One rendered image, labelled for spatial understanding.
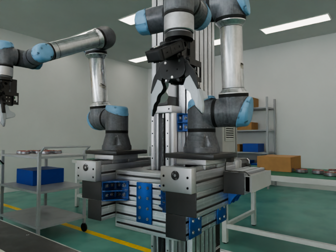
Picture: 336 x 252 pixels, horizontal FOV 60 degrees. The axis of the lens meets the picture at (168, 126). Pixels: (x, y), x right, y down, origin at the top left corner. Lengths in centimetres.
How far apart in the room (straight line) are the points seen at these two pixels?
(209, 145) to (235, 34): 43
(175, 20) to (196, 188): 60
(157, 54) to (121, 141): 88
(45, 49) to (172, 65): 73
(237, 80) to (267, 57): 640
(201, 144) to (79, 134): 653
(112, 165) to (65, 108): 601
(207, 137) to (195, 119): 9
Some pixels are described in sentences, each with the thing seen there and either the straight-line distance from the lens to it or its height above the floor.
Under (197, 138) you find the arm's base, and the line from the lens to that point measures 116.
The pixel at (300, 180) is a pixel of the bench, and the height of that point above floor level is 73.
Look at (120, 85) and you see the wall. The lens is 856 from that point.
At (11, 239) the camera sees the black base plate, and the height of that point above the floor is 77.
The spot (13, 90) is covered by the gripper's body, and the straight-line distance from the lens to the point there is 143.
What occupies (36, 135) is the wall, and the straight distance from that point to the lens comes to 700.
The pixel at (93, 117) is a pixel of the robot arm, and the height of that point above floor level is 120.
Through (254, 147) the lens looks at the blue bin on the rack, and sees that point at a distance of 682.
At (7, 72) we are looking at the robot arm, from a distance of 141.
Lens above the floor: 110
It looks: 2 degrees up
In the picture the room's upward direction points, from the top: straight up
